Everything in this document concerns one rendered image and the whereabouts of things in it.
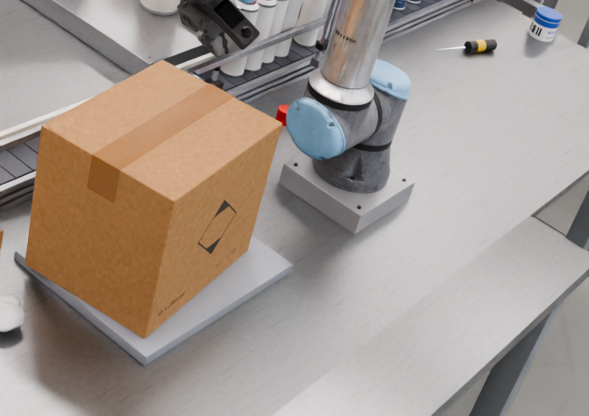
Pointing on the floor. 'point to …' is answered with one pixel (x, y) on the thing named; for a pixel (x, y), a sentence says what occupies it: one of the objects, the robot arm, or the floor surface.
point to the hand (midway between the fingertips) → (226, 55)
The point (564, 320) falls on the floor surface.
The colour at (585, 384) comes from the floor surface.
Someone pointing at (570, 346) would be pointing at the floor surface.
